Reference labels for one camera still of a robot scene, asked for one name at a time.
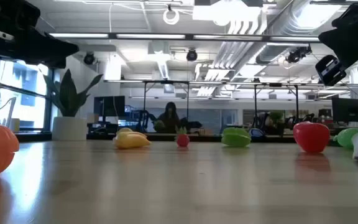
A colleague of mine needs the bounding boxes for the red toy strawberry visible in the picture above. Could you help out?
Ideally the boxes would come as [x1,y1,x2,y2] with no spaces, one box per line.
[175,126,191,148]

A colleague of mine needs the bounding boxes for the green background plant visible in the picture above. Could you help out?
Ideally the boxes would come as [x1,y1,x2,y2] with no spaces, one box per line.
[267,111,285,131]

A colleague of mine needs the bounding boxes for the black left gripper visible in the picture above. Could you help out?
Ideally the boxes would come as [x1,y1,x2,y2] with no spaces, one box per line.
[0,0,80,70]

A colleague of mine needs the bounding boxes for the black ceiling-mounted device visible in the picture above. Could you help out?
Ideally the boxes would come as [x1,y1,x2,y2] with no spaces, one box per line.
[286,45,313,64]

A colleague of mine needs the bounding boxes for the snake plant in white pot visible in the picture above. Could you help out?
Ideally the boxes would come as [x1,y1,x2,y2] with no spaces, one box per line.
[44,68,104,141]

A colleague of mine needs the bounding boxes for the black metal rig frame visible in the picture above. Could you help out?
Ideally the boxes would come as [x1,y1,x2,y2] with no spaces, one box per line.
[142,80,191,133]
[253,82,300,128]

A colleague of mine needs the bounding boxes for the green toy starfruit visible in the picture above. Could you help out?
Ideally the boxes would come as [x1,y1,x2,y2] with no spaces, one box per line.
[221,126,252,147]

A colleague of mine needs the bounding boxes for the light green oval toy fruit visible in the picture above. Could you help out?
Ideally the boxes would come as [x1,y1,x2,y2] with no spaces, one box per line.
[333,127,358,149]

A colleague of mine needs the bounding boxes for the red plastic apple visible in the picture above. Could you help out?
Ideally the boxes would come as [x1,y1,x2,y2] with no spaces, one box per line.
[293,121,331,154]

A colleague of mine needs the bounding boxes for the white cup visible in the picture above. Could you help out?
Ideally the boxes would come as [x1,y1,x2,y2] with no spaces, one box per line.
[9,118,21,133]

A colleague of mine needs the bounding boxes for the yellow toy banana bunch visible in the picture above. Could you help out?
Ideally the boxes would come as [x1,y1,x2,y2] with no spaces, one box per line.
[113,130,152,149]

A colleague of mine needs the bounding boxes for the black computer monitor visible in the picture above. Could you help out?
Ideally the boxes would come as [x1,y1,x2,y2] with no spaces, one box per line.
[93,95,126,118]
[331,98,358,124]

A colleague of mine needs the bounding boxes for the person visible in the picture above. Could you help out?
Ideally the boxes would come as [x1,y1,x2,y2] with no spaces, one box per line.
[156,101,183,134]

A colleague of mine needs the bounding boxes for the long LED light bar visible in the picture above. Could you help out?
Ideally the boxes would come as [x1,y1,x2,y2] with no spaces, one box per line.
[48,32,321,44]

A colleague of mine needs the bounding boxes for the white coiled ceiling cable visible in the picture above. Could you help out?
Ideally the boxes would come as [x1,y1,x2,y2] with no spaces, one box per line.
[162,8,180,26]

